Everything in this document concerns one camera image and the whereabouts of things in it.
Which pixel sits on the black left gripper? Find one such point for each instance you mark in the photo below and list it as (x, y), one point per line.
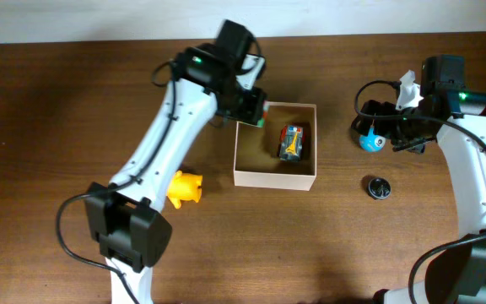
(253, 107)

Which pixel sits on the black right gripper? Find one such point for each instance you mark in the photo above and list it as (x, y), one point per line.
(414, 145)

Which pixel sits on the blue ball with eye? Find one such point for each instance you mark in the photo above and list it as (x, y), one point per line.
(372, 142)

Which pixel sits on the grey red toy car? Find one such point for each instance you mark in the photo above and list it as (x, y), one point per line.
(291, 143)

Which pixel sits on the black round turbine cap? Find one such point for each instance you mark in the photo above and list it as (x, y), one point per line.
(379, 188)

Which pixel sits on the yellow rubber animal toy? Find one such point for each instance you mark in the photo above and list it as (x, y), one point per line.
(184, 187)

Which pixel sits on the multicoloured puzzle cube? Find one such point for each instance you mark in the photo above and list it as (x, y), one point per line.
(263, 118)

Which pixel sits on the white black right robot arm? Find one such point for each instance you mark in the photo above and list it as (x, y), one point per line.
(440, 108)

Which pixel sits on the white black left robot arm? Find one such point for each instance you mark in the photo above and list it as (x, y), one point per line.
(213, 79)

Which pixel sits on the beige open cardboard box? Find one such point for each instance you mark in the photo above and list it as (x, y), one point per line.
(257, 162)

